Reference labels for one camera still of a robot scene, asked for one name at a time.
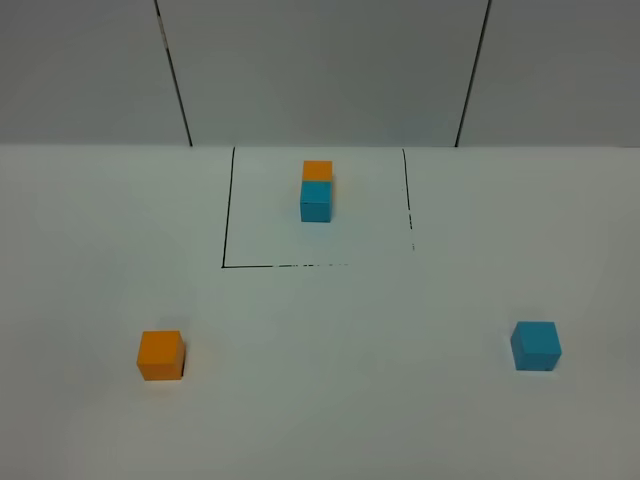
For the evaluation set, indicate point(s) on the blue template block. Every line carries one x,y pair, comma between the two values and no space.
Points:
316,201

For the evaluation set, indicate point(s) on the orange template block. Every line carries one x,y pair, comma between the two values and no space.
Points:
317,171

